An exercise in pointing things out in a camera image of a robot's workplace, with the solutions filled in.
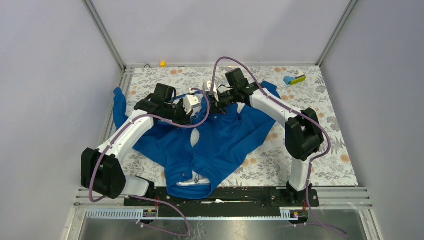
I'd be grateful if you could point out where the blue zip jacket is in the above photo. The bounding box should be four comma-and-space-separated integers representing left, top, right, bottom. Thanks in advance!
112, 80, 283, 201

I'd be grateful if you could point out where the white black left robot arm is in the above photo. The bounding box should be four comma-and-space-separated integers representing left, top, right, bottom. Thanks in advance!
81, 83, 204, 206

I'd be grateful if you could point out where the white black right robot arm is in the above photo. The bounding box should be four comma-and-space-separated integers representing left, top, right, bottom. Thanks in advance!
203, 68, 324, 206

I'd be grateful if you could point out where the blue yellow toy block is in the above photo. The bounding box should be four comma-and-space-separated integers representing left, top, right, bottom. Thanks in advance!
283, 74, 307, 86

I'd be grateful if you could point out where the floral patterned table mat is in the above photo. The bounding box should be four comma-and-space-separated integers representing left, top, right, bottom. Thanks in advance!
119, 66, 358, 187

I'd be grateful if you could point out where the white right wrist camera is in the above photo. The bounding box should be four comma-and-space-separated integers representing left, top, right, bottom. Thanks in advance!
202, 80, 219, 100

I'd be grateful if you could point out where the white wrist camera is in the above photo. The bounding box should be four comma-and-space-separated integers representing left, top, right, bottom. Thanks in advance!
202, 80, 219, 100
182, 94, 202, 115

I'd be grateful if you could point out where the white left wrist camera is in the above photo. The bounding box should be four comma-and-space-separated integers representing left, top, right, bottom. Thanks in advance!
182, 94, 202, 115

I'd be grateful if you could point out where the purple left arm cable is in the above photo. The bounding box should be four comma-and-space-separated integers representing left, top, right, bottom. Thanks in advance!
88, 87, 212, 238

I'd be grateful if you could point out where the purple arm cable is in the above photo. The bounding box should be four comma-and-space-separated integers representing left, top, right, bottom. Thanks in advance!
209, 56, 349, 237
88, 87, 212, 238

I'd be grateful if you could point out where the aluminium left frame post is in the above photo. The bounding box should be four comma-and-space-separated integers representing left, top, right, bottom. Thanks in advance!
82, 0, 127, 71

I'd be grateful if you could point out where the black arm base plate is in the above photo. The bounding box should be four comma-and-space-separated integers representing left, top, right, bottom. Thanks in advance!
124, 187, 320, 216

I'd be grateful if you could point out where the slotted aluminium cable rail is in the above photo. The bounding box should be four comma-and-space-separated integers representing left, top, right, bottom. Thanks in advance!
86, 208, 300, 223

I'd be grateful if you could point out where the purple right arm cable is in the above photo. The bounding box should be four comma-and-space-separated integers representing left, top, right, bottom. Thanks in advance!
209, 56, 349, 237

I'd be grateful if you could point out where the aluminium frame corner post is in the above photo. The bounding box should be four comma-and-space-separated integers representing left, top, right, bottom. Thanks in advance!
315, 0, 359, 67

